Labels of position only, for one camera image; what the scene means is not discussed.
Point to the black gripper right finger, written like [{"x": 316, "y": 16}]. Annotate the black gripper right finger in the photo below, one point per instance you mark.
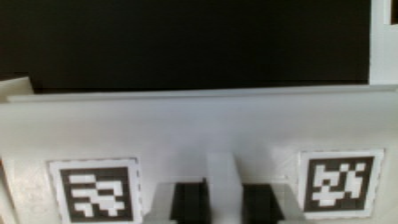
[{"x": 258, "y": 200}]

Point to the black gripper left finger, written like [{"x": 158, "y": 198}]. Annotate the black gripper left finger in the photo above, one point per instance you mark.
[{"x": 190, "y": 203}]

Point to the white cabinet door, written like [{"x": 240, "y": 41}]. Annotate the white cabinet door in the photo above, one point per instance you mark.
[{"x": 98, "y": 150}]

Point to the white cabinet body box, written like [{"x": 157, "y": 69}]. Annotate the white cabinet body box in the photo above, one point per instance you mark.
[{"x": 14, "y": 87}]

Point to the white U-shaped obstacle fence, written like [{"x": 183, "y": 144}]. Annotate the white U-shaped obstacle fence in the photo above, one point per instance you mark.
[{"x": 384, "y": 44}]

